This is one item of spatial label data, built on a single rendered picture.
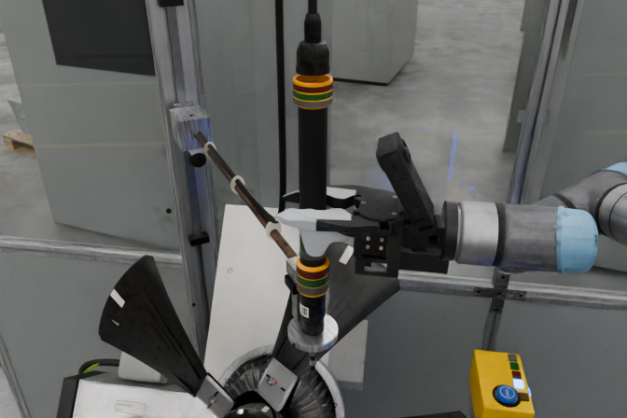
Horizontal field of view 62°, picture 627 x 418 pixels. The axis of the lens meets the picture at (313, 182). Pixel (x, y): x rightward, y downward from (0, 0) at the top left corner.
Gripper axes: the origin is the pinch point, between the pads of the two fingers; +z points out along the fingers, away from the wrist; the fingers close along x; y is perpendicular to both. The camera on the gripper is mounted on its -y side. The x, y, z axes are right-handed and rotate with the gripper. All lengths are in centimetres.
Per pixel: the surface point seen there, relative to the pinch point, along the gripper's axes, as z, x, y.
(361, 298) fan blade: -9.1, 12.2, 23.8
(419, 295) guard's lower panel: -24, 70, 69
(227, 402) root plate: 11.3, 1.4, 39.2
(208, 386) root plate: 15.0, 3.2, 38.2
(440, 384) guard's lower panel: -34, 70, 104
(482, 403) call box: -34, 22, 56
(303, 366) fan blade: -0.8, 4.8, 32.7
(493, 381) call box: -37, 28, 56
